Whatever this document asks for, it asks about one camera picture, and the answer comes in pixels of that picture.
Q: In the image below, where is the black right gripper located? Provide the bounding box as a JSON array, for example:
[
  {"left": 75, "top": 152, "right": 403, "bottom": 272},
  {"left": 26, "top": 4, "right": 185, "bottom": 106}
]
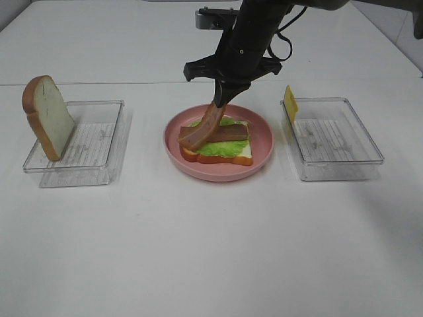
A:
[{"left": 184, "top": 1, "right": 291, "bottom": 106}]

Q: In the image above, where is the clear plastic bread tray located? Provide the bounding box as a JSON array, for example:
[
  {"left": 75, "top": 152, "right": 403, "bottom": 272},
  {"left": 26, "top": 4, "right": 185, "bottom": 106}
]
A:
[{"left": 22, "top": 100, "right": 132, "bottom": 188}]

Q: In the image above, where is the green lettuce leaf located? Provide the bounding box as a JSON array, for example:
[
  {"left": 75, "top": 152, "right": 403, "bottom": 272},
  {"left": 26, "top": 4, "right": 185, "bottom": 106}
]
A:
[{"left": 188, "top": 116, "right": 252, "bottom": 159}]

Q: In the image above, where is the upright bread slice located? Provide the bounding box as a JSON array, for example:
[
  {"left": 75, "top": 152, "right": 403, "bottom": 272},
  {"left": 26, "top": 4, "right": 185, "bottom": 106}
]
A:
[{"left": 22, "top": 75, "right": 75, "bottom": 161}]

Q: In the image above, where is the yellow cheese slice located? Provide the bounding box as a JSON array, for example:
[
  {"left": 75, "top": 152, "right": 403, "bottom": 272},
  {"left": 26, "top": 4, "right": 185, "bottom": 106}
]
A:
[{"left": 284, "top": 85, "right": 298, "bottom": 125}]

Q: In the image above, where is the curved bacon strip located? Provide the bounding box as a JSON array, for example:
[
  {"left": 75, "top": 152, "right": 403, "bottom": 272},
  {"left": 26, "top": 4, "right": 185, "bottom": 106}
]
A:
[{"left": 178, "top": 102, "right": 226, "bottom": 151}]

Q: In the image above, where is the bread slice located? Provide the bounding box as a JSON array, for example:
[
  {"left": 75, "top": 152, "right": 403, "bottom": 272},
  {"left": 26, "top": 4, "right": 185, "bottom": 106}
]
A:
[
  {"left": 180, "top": 120, "right": 254, "bottom": 167},
  {"left": 22, "top": 75, "right": 75, "bottom": 161}
]

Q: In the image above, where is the clear plastic ingredients tray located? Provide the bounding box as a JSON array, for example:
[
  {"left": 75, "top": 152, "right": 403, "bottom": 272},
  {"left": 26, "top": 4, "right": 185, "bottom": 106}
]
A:
[{"left": 282, "top": 97, "right": 384, "bottom": 182}]

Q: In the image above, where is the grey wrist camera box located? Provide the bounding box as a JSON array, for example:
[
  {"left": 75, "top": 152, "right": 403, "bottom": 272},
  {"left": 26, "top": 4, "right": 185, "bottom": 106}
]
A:
[{"left": 195, "top": 7, "right": 239, "bottom": 30}]

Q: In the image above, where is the black cable loop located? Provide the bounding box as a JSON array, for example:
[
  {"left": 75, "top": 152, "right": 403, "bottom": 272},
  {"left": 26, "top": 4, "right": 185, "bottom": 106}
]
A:
[{"left": 266, "top": 3, "right": 308, "bottom": 62}]

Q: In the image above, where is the pink round plate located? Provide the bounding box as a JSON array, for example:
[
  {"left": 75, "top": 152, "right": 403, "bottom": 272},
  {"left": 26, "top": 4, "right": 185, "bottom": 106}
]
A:
[{"left": 164, "top": 105, "right": 275, "bottom": 182}]

